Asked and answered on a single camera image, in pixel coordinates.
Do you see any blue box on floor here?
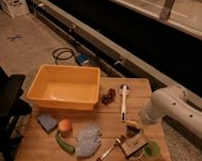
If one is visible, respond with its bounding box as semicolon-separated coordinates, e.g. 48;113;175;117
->
75;53;90;66

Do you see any red yellow peach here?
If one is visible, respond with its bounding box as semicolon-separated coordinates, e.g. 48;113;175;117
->
58;119;73;133

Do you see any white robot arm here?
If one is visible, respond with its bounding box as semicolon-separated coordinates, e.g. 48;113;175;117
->
140;85;202;139

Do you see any white bowl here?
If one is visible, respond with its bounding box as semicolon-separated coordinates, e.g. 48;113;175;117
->
129;149;144;160

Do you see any wooden block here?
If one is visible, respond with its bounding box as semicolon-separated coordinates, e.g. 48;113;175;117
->
120;133;148;159

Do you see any white cardboard box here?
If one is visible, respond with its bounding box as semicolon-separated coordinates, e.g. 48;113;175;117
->
0;0;29;18

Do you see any metal spoon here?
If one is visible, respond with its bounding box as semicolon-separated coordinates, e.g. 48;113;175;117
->
96;137;124;161

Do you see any yellow banana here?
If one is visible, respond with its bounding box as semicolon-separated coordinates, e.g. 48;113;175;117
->
125;120;141;128

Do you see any purple grape bunch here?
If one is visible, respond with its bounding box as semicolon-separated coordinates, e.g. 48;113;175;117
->
102;88;116;105

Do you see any green cucumber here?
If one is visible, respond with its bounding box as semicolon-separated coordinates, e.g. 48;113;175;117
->
55;132;75;154

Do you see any blue sponge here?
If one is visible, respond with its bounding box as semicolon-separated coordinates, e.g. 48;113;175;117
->
37;113;57;132

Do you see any blue grey cloth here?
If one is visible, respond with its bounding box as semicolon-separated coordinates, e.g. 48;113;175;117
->
76;124;101;158

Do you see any green plastic cup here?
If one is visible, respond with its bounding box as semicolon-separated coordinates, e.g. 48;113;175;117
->
143;141;160;158

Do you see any black coiled cable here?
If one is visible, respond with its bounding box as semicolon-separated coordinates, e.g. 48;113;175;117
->
51;46;77;66

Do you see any dark metal cup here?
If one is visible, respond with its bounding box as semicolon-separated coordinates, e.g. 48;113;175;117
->
127;125;141;137

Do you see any yellow plastic tub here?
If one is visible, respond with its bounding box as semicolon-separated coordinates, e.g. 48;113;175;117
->
27;64;100;111

